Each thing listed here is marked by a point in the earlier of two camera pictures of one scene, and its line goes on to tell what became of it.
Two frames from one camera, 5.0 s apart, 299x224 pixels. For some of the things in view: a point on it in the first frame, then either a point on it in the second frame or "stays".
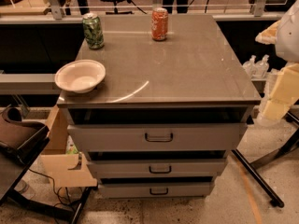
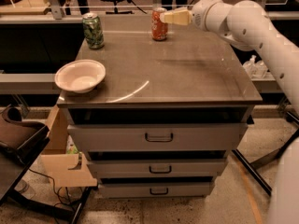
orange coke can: [160, 24] stays
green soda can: [92, 31] stays
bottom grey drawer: [157, 190] stays
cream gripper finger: [269, 35] to [181, 8]
